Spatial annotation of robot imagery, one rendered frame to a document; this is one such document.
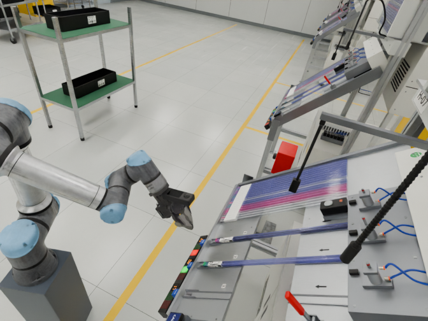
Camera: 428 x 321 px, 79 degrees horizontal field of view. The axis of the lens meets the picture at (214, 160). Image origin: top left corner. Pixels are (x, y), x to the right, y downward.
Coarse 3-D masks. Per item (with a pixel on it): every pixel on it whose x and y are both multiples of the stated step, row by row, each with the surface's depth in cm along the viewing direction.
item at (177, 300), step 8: (232, 192) 123; (224, 208) 114; (216, 224) 107; (216, 232) 106; (208, 240) 101; (200, 256) 95; (192, 264) 93; (192, 272) 90; (184, 280) 88; (184, 288) 86; (176, 296) 83; (176, 304) 82; (168, 312) 79
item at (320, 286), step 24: (360, 168) 90; (384, 168) 83; (312, 216) 83; (312, 240) 75; (336, 240) 70; (312, 264) 68; (336, 264) 64; (312, 288) 62; (336, 288) 59; (288, 312) 61; (312, 312) 58; (336, 312) 55
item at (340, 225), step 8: (336, 224) 73; (344, 224) 72; (264, 232) 87; (272, 232) 85; (280, 232) 83; (288, 232) 81; (296, 232) 80; (304, 232) 79; (232, 240) 94; (240, 240) 93
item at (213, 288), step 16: (224, 224) 108; (240, 224) 101; (256, 224) 96; (208, 256) 95; (224, 256) 90; (240, 256) 86; (208, 272) 88; (224, 272) 84; (240, 272) 80; (192, 288) 86; (208, 288) 82; (224, 288) 78; (192, 304) 79; (208, 304) 76; (224, 304) 73; (208, 320) 71
